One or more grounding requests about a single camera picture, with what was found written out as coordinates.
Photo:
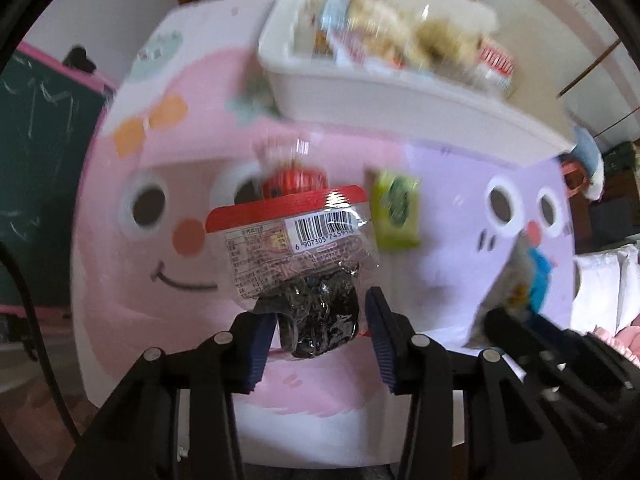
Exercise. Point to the red dark dried-fruit packet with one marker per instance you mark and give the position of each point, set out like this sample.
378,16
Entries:
306,258

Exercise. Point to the blue white cushion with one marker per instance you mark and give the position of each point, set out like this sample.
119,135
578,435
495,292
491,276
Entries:
588,154

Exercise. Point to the white plastic storage bin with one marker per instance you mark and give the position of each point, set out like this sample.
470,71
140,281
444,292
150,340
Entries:
400,70

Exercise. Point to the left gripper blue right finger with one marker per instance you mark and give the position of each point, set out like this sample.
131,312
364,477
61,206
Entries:
390,334

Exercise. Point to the white blue snack packet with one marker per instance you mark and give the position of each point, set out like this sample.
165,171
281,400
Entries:
522,284

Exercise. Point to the small green snack packet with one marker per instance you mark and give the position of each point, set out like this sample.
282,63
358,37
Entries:
395,210

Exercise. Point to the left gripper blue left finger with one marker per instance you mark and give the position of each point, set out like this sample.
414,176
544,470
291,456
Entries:
259,339

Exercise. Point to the cartoon face table cover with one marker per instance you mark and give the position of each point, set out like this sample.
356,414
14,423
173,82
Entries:
224,168

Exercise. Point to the green chalkboard pink frame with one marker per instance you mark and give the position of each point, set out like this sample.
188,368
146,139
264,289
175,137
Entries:
49,113

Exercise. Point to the pink plastic stool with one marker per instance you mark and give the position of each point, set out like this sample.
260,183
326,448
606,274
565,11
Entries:
575,176

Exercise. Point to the small red candy packet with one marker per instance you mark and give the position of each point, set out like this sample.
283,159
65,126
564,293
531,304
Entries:
289,167

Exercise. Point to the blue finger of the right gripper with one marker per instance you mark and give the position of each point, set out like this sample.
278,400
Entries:
509,331
546,331

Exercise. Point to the red white cookie packet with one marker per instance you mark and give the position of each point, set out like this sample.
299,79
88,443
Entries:
495,66

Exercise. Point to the blue yellow bread package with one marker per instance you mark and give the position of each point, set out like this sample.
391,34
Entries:
349,32

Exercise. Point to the clear bag yellow noodle cake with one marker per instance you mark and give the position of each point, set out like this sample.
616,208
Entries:
452,49

